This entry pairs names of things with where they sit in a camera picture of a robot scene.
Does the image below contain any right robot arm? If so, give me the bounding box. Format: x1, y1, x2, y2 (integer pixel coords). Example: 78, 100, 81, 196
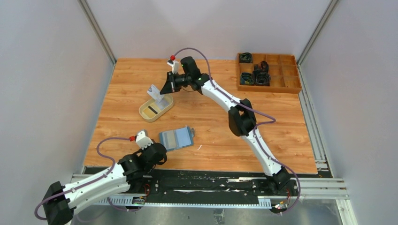
161, 55, 298, 194

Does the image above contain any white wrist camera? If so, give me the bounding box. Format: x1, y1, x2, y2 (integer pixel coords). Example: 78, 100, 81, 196
135, 129, 154, 150
167, 60, 180, 74

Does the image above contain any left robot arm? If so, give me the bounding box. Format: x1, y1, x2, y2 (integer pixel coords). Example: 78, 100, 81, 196
35, 142, 167, 225

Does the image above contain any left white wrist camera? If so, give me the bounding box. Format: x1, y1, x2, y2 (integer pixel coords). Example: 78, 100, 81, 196
135, 129, 154, 150

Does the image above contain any aluminium rail frame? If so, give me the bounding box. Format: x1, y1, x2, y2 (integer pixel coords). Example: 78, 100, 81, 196
77, 170, 349, 211

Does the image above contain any blue card holder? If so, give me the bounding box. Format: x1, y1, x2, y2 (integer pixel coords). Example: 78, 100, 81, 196
159, 126, 195, 152

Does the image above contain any rolled dark belt centre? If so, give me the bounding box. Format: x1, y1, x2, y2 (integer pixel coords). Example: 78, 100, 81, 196
254, 60, 269, 73

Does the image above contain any wooden compartment box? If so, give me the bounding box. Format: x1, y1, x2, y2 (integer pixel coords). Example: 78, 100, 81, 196
236, 53, 302, 94

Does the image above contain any rolled dark belt top left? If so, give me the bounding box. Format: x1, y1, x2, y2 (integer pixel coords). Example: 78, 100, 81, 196
239, 52, 253, 63

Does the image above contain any gold card with black stripe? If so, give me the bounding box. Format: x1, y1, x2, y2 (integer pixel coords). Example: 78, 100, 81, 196
142, 105, 158, 118

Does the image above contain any white printed card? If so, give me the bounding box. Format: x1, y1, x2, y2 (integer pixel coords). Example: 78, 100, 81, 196
147, 84, 164, 103

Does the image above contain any rolled blue belt lower left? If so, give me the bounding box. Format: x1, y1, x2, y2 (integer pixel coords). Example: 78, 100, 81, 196
240, 72, 254, 86

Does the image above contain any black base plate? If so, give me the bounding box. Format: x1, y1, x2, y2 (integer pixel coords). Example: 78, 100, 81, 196
123, 169, 299, 204

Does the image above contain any rolled black belt lower centre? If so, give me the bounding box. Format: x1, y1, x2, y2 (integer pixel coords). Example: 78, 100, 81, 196
253, 70, 271, 86

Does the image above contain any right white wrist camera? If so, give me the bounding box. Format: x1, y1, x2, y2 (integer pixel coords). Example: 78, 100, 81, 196
167, 60, 180, 74

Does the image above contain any cream oval tray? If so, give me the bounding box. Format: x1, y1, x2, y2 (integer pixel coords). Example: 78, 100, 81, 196
138, 94, 174, 122

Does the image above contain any rolled dark belt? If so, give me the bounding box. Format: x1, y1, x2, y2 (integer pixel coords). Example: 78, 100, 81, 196
254, 60, 269, 73
239, 52, 253, 63

